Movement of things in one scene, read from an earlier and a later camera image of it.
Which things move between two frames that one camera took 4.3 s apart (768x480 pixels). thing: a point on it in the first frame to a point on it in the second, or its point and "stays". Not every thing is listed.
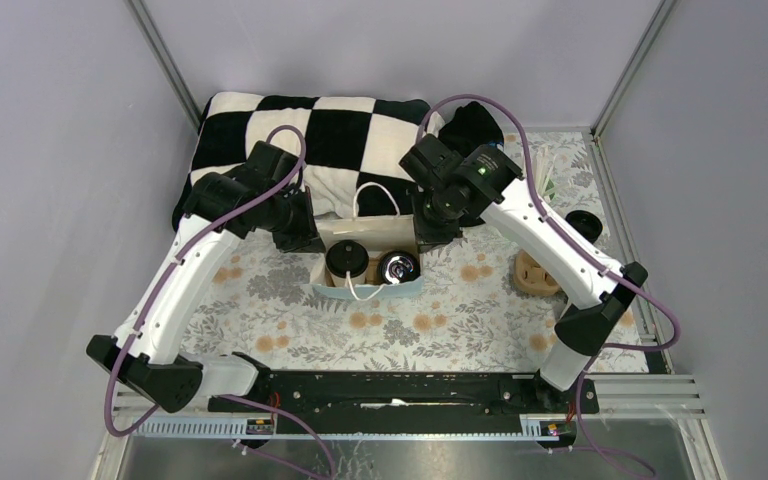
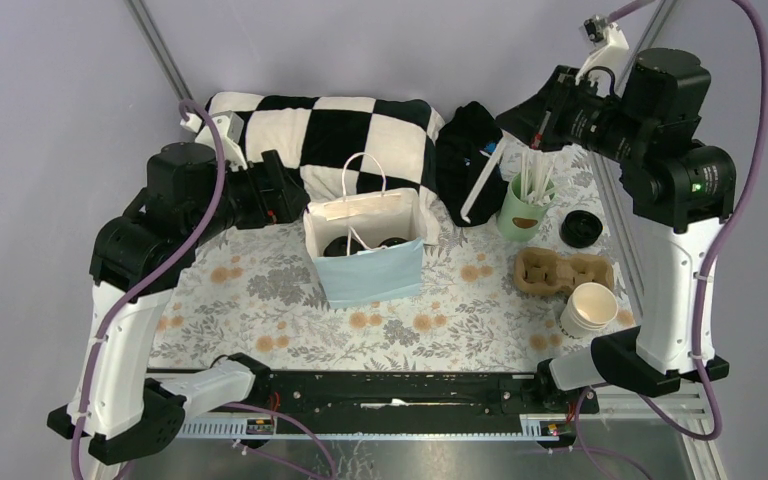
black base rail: [417, 402] stays
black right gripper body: [435, 222] to [589, 121]
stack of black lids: [585, 223] stays
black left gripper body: [286, 220] to [253, 206]
